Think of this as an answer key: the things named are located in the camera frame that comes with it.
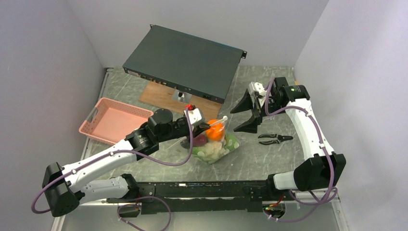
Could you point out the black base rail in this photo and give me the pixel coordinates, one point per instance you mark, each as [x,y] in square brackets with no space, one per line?
[248,195]

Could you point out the green fake vegetable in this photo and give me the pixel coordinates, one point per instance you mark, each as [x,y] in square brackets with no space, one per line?
[230,142]

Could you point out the dark rack network switch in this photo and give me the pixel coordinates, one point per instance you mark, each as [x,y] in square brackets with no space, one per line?
[185,62]

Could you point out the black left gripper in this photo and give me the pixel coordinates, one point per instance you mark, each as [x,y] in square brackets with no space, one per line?
[198,128]

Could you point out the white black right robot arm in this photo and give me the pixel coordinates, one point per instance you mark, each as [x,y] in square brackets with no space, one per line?
[322,166]

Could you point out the pink plastic basket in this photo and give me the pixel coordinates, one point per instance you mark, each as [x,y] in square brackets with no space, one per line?
[111,120]

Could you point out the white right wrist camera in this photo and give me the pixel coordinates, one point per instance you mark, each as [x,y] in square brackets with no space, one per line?
[256,89]

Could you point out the wooden board stand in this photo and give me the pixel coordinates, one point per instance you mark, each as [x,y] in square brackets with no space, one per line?
[165,97]

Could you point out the dark red fake fruit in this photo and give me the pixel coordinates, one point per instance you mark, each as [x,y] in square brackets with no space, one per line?
[200,140]

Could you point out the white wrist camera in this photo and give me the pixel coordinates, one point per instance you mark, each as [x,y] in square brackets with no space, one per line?
[194,115]
[256,89]

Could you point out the black handled pliers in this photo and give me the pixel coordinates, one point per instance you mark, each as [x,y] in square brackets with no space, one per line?
[274,139]

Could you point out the orange fake fruit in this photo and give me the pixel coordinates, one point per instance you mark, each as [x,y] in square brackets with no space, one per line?
[216,132]

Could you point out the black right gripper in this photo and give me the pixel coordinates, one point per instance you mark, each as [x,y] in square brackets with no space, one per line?
[250,125]

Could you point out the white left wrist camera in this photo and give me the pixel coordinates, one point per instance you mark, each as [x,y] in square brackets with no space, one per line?
[194,115]

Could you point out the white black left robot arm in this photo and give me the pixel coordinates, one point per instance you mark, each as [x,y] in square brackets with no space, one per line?
[67,187]

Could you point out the clear zip top bag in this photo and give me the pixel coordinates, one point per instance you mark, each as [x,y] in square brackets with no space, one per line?
[214,143]

